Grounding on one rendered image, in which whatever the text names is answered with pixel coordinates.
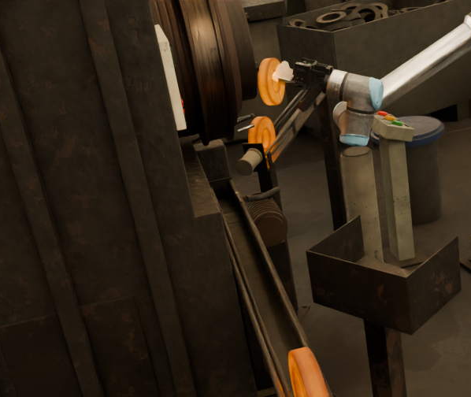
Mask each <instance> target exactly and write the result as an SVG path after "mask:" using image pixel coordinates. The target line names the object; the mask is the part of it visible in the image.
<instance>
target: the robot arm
mask: <svg viewBox="0 0 471 397"><path fill-rule="evenodd" d="M470 50H471V13H469V14H468V15H466V16H465V20H464V23H463V24H461V25H460V26H458V27H457V28H456V29H454V30H453V31H451V32H450V33H448V34H447V35H445V36H444V37H443V38H441V39H439V40H438V41H436V42H435V43H433V44H432V45H431V46H429V47H428V48H426V49H425V50H423V51H421V52H420V53H419V54H417V55H416V56H414V57H413V58H411V59H410V60H409V61H407V62H406V63H404V64H403V65H401V66H399V67H398V68H397V69H396V70H394V71H393V72H391V73H389V74H388V75H386V76H385V77H384V78H382V79H381V80H378V79H374V78H372V77H367V76H360V75H357V74H353V73H348V72H344V71H339V70H336V69H335V70H333V71H332V69H333V66H330V65H324V64H320V63H317V61H315V60H310V59H306V58H302V62H296V63H295V67H294V68H293V69H290V68H289V65H288V63H287V62H286V61H282V63H281V64H279V65H278V66H277V68H276V71H275V72H274V73H273V78H272V79H273V80H275V81H276V82H278V83H280V84H283V85H284V86H287V87H293V88H296V89H299V90H310V89H312V88H313V89H312V90H311V92H310V93H309V94H308V95H307V96H306V97H305V98H304V99H303V100H302V101H301V102H300V103H299V107H298V109H300V110H301V111H302V112H304V111H307V110H308V109H309V108H310V107H311V106H312V103H313V101H314V100H315V99H316V97H317V96H318V95H319V94H320V93H321V92H322V91H323V93H324V94H327V96H328V97H329V98H334V99H338V100H340V101H342V102H340V103H338V104H337V105H336V107H335V109H334V110H333V118H334V121H335V123H336V125H337V126H338V127H339V129H340V131H341V134H340V136H339V137H340V139H339V140H340V142H342V143H345V144H348V145H351V146H357V147H363V146H366V145H367V143H368V140H369V134H370V130H371V127H372V123H373V117H374V114H376V113H378V112H379V111H381V110H382V109H383V108H384V107H386V106H388V105H389V104H391V103H392V102H394V101H395V100H396V99H398V98H400V97H401V96H403V95H404V94H405V93H407V92H408V91H410V90H412V89H413V88H415V87H416V86H417V85H419V84H420V83H422V82H424V81H425V80H427V79H428V78H429V77H431V76H433V75H434V74H436V73H437V72H438V71H439V70H441V69H443V68H444V67H446V66H447V65H449V64H450V63H451V62H453V61H455V60H456V59H458V58H459V57H461V56H462V55H463V54H465V53H467V52H468V51H470ZM305 60H307V61H312V62H313V64H310V63H306V61H305ZM315 84H316V85H315Z"/></svg>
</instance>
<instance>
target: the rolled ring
mask: <svg viewBox="0 0 471 397"><path fill-rule="evenodd" d="M288 366H289V372H290V377H291V384H292V388H293V392H294V396H295V397H328V392H327V388H326V386H325V382H324V379H323V376H322V374H321V371H320V368H319V366H318V364H317V360H316V358H315V357H314V355H313V353H312V351H311V350H310V349H309V348H308V347H302V348H299V349H295V350H292V351H289V353H288Z"/></svg>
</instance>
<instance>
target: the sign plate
mask: <svg viewBox="0 0 471 397"><path fill-rule="evenodd" d="M155 30H156V33H157V37H158V44H159V48H160V52H161V59H162V63H163V66H164V70H165V77H166V81H167V85H168V89H169V96H170V100H171V103H172V111H173V114H174V118H175V122H176V129H177V131H179V130H183V129H186V128H187V126H186V125H187V122H185V120H186V117H185V112H184V106H183V102H182V99H181V97H180V93H179V88H178V85H177V81H176V74H175V69H174V64H173V60H172V53H171V50H170V47H169V46H171V43H169V41H168V40H167V38H166V36H165V34H164V32H163V31H162V30H161V27H160V26H159V24H157V25H155Z"/></svg>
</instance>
